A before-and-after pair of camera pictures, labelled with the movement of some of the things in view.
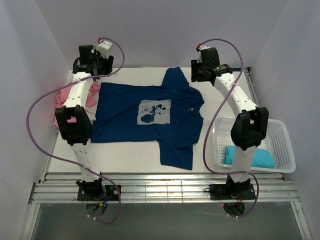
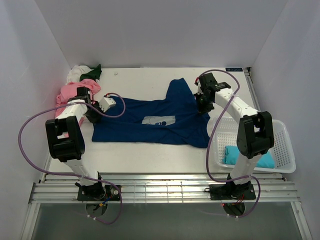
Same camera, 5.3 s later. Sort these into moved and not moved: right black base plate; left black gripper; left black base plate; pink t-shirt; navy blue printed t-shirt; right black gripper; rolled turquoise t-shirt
Moved: navy blue printed t-shirt; right black gripper; left black gripper
Not moved: right black base plate; pink t-shirt; left black base plate; rolled turquoise t-shirt
